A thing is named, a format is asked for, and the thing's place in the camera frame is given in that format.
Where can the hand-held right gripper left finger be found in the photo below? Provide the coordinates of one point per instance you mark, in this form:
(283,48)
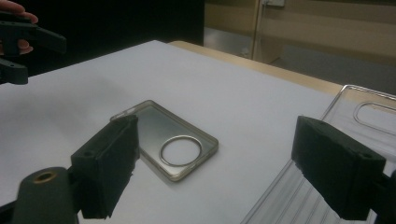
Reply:
(106,161)

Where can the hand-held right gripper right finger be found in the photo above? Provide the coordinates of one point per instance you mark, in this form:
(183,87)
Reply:
(339,174)

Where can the clear plastic bin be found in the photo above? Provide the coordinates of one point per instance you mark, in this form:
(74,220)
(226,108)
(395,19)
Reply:
(289,199)

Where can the clear grey phone case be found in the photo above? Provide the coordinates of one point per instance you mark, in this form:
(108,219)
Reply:
(155,130)

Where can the black curtain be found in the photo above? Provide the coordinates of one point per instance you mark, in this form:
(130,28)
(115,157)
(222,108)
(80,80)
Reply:
(124,21)

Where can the wooden shelf unit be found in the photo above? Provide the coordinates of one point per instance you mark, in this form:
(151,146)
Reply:
(327,28)

